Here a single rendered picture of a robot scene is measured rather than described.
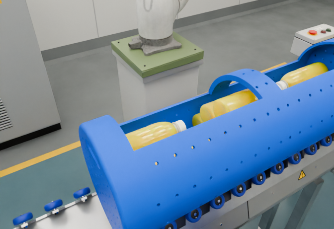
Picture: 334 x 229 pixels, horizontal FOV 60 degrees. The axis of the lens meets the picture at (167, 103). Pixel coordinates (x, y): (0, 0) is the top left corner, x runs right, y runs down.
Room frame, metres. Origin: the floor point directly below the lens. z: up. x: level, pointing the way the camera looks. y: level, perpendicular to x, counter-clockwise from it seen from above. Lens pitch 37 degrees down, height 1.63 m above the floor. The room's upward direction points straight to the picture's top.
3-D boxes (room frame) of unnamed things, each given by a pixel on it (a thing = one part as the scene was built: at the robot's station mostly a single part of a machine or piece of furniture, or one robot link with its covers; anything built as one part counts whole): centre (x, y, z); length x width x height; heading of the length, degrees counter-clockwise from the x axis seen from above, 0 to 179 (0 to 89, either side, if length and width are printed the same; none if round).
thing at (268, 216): (0.91, -0.57, 0.31); 0.06 x 0.06 x 0.63; 30
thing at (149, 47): (1.23, 0.07, 1.07); 0.22 x 0.18 x 0.06; 116
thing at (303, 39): (1.24, -0.69, 1.05); 0.20 x 0.10 x 0.10; 120
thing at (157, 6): (1.25, 0.05, 1.21); 0.18 x 0.16 x 0.22; 160
